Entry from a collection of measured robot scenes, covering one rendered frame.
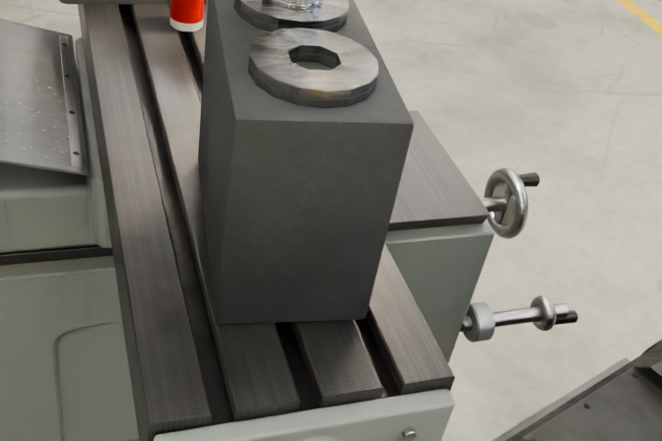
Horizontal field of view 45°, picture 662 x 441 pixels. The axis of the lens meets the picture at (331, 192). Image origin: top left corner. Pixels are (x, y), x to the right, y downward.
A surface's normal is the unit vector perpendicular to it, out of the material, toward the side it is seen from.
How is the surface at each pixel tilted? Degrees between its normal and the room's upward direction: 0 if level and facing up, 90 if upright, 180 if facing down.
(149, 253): 0
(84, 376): 90
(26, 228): 90
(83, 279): 90
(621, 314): 0
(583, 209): 0
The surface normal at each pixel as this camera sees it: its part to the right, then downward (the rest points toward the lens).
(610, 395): 0.15, -0.79
